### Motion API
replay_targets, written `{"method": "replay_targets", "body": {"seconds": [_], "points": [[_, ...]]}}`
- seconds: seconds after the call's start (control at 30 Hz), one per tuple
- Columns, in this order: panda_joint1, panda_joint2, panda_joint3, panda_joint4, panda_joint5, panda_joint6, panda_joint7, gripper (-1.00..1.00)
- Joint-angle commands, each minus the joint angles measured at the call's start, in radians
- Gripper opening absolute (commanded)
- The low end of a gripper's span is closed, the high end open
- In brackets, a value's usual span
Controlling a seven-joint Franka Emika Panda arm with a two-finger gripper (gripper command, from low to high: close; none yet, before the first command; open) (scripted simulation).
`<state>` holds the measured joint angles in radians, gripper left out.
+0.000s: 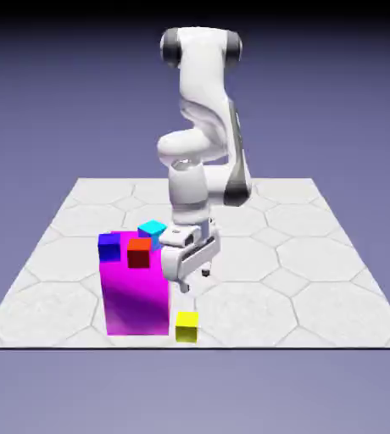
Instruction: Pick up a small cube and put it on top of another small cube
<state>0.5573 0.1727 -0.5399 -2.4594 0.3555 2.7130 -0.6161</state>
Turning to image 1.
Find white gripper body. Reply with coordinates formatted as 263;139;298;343
159;229;221;287

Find small yellow cube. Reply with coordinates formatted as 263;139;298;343
175;311;200;344

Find small red cube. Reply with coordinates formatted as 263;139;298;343
126;237;153;270

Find small cyan cube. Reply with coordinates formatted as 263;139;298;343
136;219;168;253

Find small blue cube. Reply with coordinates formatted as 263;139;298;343
97;232;122;264

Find large magenta box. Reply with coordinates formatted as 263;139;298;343
98;231;171;337

